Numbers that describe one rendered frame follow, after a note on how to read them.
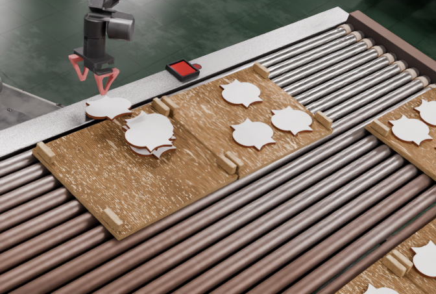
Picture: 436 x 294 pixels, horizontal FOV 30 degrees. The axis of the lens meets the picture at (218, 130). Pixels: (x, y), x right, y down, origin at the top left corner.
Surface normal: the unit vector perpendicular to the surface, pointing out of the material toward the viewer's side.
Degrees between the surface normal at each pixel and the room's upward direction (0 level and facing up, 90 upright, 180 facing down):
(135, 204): 0
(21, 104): 0
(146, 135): 0
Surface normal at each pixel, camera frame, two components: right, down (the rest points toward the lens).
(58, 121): 0.24, -0.76
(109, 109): 0.09, -0.86
